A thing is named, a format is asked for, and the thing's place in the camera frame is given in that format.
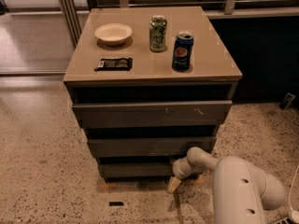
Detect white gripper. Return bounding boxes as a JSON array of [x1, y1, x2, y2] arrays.
[[167, 157, 204, 193]]

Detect grey drawer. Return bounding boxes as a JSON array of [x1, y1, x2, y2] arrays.
[[73, 101, 232, 128], [88, 136, 216, 158], [98, 162, 173, 179]]

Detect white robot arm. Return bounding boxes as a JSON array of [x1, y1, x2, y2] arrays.
[[167, 147, 286, 224]]

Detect grey drawer cabinet beige top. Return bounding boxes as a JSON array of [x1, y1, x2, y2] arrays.
[[64, 7, 242, 165]]

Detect blue pepsi can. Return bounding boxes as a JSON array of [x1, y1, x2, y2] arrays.
[[172, 31, 193, 71]]

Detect black snack packet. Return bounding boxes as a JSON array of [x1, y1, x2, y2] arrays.
[[94, 58, 133, 71]]

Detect small dark floor object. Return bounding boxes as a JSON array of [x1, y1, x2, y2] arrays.
[[279, 92, 296, 110]]

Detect green soda can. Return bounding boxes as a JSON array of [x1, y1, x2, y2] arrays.
[[149, 15, 167, 52]]

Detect white bowl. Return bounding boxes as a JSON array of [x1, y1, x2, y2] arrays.
[[94, 23, 133, 46]]

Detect white cable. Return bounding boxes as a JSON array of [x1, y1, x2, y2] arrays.
[[287, 163, 299, 224]]

